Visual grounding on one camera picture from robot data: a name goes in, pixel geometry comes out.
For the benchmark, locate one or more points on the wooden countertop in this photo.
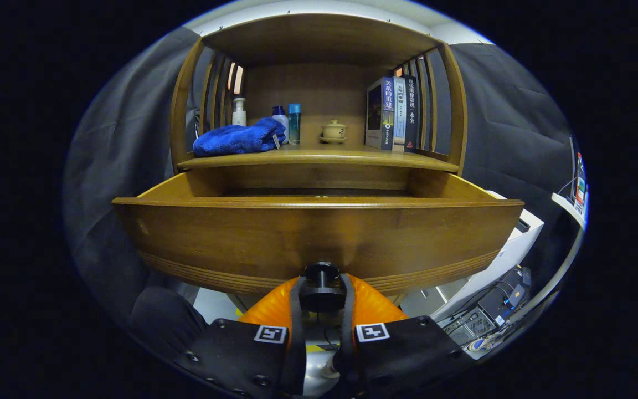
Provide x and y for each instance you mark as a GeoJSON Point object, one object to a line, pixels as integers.
{"type": "Point", "coordinates": [324, 156]}

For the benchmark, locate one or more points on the white pump bottle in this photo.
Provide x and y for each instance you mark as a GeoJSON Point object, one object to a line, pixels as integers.
{"type": "Point", "coordinates": [239, 115]}

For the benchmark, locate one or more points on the white bottle with blue cap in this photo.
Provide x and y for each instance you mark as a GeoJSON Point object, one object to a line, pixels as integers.
{"type": "Point", "coordinates": [281, 116]}

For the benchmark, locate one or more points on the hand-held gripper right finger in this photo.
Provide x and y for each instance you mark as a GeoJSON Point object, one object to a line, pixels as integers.
{"type": "Point", "coordinates": [402, 354]}

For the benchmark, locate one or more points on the blue folded towel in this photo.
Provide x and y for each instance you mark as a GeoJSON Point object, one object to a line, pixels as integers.
{"type": "Point", "coordinates": [236, 139]}

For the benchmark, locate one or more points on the book with blue spine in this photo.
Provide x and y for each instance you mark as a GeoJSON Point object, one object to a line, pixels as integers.
{"type": "Point", "coordinates": [387, 111]}

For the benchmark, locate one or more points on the black backdrop cloth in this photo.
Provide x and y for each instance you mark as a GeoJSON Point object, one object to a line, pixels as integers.
{"type": "Point", "coordinates": [114, 138]}

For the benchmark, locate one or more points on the wooden cabinet with slatted sides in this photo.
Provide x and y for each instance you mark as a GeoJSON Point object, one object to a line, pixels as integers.
{"type": "Point", "coordinates": [319, 94]}

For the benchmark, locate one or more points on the person's dark clothing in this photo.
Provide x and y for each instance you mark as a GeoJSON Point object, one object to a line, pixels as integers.
{"type": "Point", "coordinates": [164, 321]}

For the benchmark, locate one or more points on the black computer case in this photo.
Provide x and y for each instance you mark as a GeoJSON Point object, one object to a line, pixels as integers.
{"type": "Point", "coordinates": [479, 322]}

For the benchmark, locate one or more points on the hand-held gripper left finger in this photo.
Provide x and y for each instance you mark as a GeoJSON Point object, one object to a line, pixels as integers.
{"type": "Point", "coordinates": [241, 354]}

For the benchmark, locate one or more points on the white low cabinet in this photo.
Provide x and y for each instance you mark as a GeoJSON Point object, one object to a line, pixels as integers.
{"type": "Point", "coordinates": [510, 249]}

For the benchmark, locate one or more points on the white side table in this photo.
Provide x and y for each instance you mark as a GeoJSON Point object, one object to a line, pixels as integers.
{"type": "Point", "coordinates": [565, 206]}

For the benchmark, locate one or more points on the book with black spine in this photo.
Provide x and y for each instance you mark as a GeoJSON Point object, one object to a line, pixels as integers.
{"type": "Point", "coordinates": [411, 111]}

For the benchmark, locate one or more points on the wooden drawer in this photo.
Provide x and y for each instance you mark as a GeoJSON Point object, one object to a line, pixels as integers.
{"type": "Point", "coordinates": [297, 238]}

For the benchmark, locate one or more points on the book with white spine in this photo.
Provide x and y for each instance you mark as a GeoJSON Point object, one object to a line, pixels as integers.
{"type": "Point", "coordinates": [400, 111]}

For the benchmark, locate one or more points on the beige lidded tea cup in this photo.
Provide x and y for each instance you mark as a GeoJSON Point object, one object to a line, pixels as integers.
{"type": "Point", "coordinates": [334, 132]}

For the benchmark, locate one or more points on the teal slim bottle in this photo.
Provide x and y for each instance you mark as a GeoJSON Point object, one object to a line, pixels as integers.
{"type": "Point", "coordinates": [294, 124]}

